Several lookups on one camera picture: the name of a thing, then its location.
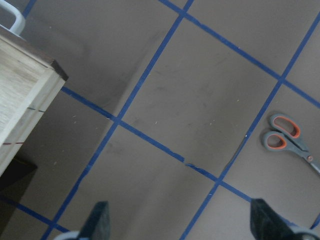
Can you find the white drawer handle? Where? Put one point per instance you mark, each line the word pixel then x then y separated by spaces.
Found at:
pixel 19 21

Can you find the grey orange handled scissors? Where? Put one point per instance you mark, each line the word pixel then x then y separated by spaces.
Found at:
pixel 280 139

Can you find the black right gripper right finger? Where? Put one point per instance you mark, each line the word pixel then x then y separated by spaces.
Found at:
pixel 265 224

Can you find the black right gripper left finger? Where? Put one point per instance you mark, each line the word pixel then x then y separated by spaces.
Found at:
pixel 97 225

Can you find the light wooden drawer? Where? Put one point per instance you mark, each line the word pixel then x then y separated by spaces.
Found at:
pixel 29 82

